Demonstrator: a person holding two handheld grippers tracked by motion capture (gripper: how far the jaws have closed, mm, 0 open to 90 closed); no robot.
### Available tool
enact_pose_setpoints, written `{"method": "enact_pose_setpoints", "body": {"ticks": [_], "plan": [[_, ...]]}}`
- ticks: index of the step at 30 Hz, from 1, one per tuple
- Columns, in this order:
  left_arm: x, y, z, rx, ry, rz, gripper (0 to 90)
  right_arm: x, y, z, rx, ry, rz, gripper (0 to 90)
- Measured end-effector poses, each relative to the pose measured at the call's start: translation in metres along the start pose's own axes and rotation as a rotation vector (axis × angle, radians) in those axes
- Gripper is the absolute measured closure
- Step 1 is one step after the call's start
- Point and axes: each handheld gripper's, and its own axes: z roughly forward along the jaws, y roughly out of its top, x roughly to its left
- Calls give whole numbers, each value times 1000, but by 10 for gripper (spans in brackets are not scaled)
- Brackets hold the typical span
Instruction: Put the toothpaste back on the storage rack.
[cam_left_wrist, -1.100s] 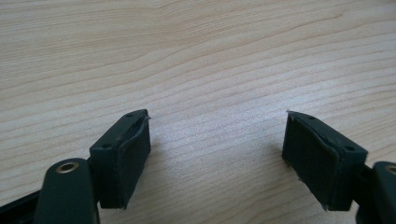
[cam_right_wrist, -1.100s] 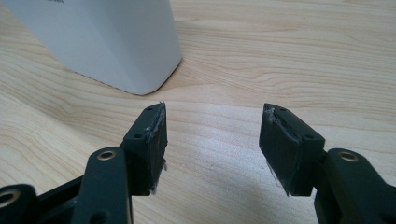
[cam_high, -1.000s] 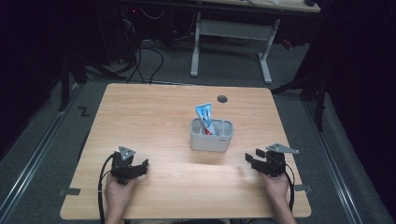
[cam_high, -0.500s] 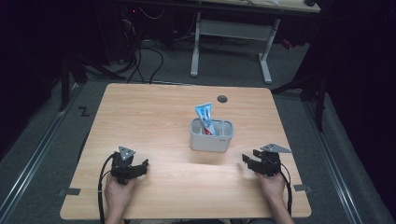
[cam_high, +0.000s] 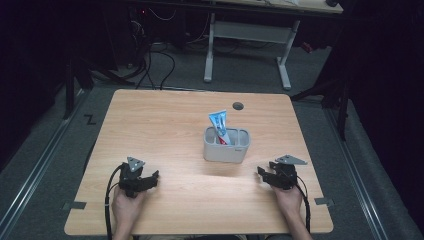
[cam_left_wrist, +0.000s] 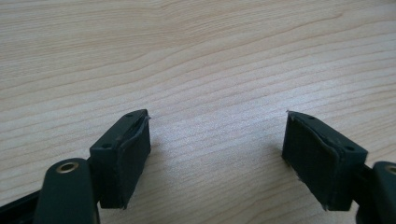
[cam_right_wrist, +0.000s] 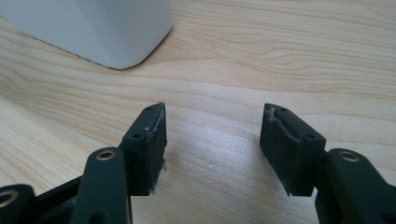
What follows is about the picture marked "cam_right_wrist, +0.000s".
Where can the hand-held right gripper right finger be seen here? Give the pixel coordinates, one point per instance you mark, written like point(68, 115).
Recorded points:
point(288, 149)

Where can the grey plastic container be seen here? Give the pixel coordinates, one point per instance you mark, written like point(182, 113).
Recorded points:
point(93, 28)

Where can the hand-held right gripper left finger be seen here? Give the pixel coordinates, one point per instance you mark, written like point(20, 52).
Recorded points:
point(144, 149)

